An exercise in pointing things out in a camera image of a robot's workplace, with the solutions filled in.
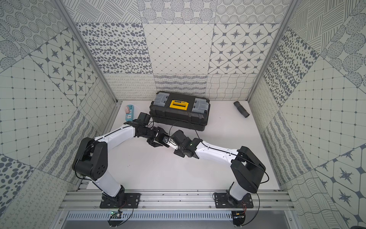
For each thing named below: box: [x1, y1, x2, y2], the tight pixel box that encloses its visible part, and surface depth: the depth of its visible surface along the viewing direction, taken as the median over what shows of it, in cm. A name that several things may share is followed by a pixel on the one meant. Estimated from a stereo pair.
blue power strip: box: [124, 104, 135, 122], surface depth 110 cm
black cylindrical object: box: [233, 100, 250, 118], surface depth 113 cm
